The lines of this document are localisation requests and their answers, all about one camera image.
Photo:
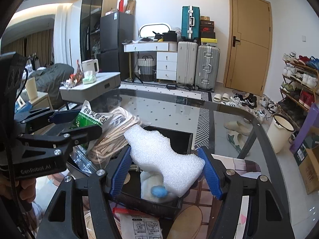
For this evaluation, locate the white foam block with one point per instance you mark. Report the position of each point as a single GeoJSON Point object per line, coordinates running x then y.
{"type": "Point", "coordinates": [152, 151]}

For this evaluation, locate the grey side table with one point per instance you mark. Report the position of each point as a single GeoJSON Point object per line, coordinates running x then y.
{"type": "Point", "coordinates": [105, 82]}

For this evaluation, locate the white suitcase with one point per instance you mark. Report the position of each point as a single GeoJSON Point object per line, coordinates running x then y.
{"type": "Point", "coordinates": [186, 62]}

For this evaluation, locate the stack of shoe boxes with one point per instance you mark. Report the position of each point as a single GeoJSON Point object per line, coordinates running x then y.
{"type": "Point", "coordinates": [207, 31]}

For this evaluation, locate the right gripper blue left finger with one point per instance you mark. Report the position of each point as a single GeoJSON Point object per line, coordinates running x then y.
{"type": "Point", "coordinates": [64, 217]}

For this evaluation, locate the white electric kettle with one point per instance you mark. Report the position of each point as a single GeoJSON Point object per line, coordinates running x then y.
{"type": "Point", "coordinates": [91, 65]}

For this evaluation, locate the beige cup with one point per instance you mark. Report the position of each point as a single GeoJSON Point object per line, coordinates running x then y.
{"type": "Point", "coordinates": [31, 88]}

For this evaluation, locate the black refrigerator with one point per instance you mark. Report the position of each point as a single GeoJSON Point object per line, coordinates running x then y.
{"type": "Point", "coordinates": [115, 29]}

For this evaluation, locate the anime print desk mat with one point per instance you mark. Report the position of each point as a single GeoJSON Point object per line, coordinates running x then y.
{"type": "Point", "coordinates": [198, 203]}

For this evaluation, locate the wooden shoe rack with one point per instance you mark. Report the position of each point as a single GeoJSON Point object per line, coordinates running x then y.
{"type": "Point", "coordinates": [299, 89]}

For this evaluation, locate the silver suitcase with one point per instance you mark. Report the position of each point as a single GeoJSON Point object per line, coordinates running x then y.
{"type": "Point", "coordinates": [207, 66]}

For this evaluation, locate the teal suitcase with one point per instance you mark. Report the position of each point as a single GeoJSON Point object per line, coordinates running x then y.
{"type": "Point", "coordinates": [190, 22]}

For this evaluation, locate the wooden door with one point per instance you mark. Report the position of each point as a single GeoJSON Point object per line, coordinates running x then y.
{"type": "Point", "coordinates": [249, 45]}

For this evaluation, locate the red white snack packet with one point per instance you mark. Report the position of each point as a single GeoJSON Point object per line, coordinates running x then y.
{"type": "Point", "coordinates": [135, 225]}

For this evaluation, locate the green tissue pack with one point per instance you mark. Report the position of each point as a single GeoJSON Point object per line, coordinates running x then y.
{"type": "Point", "coordinates": [89, 77]}

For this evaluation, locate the white dresser desk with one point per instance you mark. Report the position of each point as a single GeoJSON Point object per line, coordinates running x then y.
{"type": "Point", "coordinates": [165, 54]}

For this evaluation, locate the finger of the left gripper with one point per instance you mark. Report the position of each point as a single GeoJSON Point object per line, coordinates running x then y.
{"type": "Point", "coordinates": [34, 120]}
{"type": "Point", "coordinates": [63, 143]}

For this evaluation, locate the woven laundry basket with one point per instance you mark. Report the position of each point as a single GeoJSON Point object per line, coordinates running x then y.
{"type": "Point", "coordinates": [146, 67]}

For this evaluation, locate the person's left hand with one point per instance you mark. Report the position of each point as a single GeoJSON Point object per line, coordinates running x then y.
{"type": "Point", "coordinates": [25, 189]}

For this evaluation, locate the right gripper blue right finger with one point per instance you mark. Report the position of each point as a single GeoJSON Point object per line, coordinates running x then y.
{"type": "Point", "coordinates": [266, 214]}

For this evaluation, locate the black cardboard box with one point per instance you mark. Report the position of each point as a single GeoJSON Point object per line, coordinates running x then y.
{"type": "Point", "coordinates": [130, 196]}

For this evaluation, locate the white plush toy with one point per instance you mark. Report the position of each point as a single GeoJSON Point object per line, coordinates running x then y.
{"type": "Point", "coordinates": [152, 188]}

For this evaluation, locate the oval mirror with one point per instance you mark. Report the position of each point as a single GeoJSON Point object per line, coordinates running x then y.
{"type": "Point", "coordinates": [151, 30]}

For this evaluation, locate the white bucket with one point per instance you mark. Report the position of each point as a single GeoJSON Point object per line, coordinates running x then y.
{"type": "Point", "coordinates": [279, 131]}

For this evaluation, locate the green medicine packet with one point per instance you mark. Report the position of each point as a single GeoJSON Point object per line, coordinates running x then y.
{"type": "Point", "coordinates": [88, 117]}

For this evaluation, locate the tall black cabinet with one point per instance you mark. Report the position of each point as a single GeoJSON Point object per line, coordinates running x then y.
{"type": "Point", "coordinates": [91, 13]}

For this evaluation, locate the cardboard box on floor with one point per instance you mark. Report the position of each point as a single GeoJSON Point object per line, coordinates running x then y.
{"type": "Point", "coordinates": [307, 160]}

